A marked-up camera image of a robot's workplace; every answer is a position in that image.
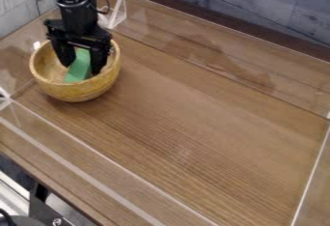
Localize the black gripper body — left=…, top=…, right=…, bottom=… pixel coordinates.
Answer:
left=44, top=19, right=112, bottom=54

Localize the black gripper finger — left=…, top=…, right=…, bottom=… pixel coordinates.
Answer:
left=52, top=39, right=76, bottom=68
left=90, top=45, right=109, bottom=75

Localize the green stick block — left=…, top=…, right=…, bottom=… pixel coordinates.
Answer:
left=62, top=48, right=92, bottom=83

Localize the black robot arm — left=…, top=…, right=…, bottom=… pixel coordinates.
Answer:
left=44, top=0, right=112, bottom=75

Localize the wooden bowl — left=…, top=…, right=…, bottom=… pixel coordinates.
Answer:
left=28, top=41, right=121, bottom=102

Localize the clear acrylic corner bracket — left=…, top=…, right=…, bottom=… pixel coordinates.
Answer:
left=97, top=0, right=128, bottom=30

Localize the clear acrylic left bracket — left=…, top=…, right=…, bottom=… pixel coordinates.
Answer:
left=0, top=87, right=12, bottom=111

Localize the black table leg frame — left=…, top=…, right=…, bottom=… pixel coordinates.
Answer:
left=28, top=184, right=74, bottom=226

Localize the black cable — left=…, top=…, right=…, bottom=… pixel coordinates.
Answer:
left=0, top=207, right=17, bottom=226

